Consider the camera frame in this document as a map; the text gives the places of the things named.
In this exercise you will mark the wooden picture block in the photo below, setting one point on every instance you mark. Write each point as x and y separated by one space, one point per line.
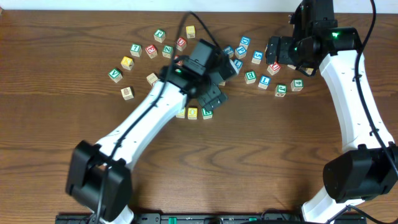
127 93

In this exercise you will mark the red block u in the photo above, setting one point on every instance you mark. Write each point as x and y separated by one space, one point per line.
273 68
181 44

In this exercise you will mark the yellow block S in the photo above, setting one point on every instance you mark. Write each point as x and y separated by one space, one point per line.
190 31

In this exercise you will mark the yellow block C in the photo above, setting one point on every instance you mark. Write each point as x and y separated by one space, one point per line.
181 113

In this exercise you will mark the green block 4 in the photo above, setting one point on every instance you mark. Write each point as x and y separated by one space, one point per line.
296 85

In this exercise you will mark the red block E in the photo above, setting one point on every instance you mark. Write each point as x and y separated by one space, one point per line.
151 51

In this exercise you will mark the yellow block O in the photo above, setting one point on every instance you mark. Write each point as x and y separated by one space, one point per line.
192 113

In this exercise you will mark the yellow block A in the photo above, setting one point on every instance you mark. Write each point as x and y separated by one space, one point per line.
127 63

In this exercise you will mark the green block J top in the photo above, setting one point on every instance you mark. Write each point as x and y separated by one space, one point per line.
159 35

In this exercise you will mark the wooden block red side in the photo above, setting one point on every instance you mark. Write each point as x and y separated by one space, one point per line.
152 79

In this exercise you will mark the blue block L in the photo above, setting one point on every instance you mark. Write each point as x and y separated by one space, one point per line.
264 82

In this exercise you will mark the green block V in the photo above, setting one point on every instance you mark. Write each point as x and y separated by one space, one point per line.
115 75

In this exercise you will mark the blue block 5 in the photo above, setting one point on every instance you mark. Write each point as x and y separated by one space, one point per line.
257 57

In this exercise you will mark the green block B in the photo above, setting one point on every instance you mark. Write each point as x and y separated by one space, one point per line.
250 77

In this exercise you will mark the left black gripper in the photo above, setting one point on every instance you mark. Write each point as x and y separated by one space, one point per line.
211 97

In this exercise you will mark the green block Z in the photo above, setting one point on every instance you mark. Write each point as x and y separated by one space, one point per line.
167 51

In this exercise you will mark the green block 7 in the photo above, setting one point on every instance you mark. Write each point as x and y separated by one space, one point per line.
136 50

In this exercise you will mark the blue block P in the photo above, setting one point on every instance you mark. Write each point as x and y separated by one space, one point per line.
240 52

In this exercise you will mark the blue block 2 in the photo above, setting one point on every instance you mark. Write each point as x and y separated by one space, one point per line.
229 51

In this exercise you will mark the blue block D upper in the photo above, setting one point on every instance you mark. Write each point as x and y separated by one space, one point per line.
245 41

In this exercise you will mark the red block U left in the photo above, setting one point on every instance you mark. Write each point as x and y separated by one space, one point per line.
181 44

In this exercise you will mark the green block j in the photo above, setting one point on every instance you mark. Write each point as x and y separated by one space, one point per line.
159 35
280 90

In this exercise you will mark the green block J lower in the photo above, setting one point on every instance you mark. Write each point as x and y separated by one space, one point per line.
280 90

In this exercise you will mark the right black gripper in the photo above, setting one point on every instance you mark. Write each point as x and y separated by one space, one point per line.
272 50

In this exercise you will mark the green block R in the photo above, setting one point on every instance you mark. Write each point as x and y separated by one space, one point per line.
206 114

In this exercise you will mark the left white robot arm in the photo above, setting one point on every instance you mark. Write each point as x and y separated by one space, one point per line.
100 174

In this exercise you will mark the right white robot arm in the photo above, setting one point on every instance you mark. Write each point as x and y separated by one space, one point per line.
368 166

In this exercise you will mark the red block U right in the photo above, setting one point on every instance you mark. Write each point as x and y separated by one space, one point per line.
273 68

